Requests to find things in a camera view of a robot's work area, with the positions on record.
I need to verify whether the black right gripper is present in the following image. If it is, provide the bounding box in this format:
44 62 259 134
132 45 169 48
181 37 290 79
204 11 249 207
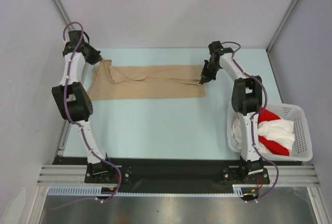
200 60 222 85

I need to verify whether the beige t shirt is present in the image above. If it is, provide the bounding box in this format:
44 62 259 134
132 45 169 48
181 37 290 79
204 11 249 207
88 60 205 101

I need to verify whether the translucent plastic basket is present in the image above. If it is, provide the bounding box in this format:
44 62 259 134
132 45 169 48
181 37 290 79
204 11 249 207
227 103 313 162

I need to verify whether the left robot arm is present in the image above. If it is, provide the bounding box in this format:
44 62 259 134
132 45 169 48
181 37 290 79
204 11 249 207
51 30 121 184

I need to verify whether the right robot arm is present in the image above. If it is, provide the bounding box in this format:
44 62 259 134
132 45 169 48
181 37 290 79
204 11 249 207
199 41 266 183

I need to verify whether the red t shirt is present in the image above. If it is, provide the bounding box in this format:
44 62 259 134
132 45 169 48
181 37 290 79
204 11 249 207
258 109 289 156

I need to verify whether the white t shirt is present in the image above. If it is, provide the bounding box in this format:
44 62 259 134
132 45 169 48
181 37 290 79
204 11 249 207
231 117 296 150

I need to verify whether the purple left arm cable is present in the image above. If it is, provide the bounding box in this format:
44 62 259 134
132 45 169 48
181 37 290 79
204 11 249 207
50 21 122 209

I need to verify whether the left aluminium frame post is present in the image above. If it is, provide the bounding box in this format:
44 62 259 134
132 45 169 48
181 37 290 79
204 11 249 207
36 0 93 59

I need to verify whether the aluminium frame post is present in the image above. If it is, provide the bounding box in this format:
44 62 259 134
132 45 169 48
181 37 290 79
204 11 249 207
36 0 93 59
266 0 301 55

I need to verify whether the slotted cable duct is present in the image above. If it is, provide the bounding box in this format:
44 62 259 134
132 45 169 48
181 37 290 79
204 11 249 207
48 186 247 198

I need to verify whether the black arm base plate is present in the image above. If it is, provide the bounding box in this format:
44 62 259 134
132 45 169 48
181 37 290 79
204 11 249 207
52 156 301 185

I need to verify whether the aluminium front rail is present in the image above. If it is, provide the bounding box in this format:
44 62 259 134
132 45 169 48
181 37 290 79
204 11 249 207
37 165 320 187

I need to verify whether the right aluminium frame post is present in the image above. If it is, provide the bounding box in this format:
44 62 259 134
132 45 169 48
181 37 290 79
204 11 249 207
266 0 301 55

